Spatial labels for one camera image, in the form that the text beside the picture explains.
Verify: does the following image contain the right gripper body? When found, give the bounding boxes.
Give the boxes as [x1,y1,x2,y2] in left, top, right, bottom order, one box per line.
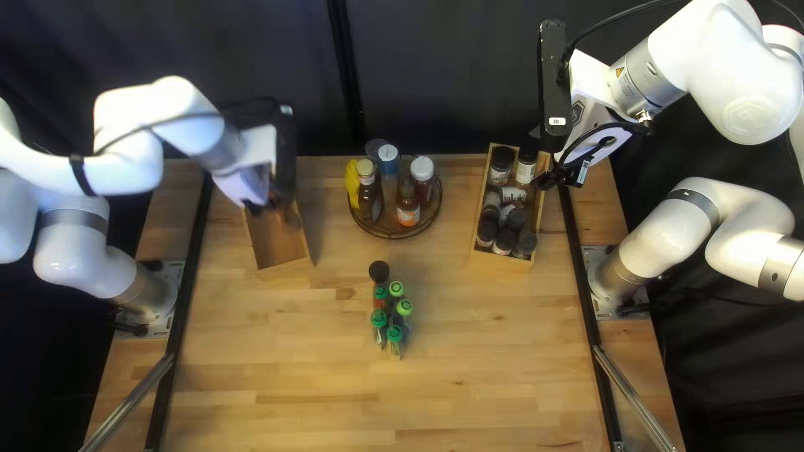
[556,49,635,167]

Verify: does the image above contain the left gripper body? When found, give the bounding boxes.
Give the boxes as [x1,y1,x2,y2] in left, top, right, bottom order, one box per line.
[212,124,278,209]

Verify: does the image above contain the dark sauce bottle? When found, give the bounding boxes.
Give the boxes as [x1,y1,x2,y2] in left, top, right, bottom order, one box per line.
[356,157,383,223]

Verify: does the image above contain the red ketchup bottle white cap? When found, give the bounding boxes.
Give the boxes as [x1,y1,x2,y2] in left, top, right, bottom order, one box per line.
[410,156,437,208]

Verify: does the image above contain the brown sauce bottle orange label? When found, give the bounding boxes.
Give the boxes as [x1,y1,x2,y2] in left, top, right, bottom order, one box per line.
[396,179,422,228]

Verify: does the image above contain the wooden box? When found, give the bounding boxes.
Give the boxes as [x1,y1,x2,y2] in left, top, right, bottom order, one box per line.
[470,143,551,272]
[242,200,313,281]

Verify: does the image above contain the yellow mustard bottle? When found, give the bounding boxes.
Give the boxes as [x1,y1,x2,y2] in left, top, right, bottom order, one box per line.
[345,160,362,210]

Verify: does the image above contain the clear bottle blue cap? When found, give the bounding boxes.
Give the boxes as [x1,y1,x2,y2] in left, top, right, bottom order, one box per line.
[377,144,401,195]

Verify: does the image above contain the black cable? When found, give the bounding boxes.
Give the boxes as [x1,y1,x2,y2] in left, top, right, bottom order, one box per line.
[561,121,655,167]
[556,0,670,82]

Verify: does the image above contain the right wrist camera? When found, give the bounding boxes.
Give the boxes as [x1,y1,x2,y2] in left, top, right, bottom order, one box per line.
[539,19,574,154]

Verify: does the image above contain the black frame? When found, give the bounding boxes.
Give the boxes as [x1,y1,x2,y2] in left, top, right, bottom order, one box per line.
[78,0,682,452]

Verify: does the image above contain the round black wire rack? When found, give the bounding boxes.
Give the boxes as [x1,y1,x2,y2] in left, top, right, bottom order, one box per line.
[347,154,443,241]

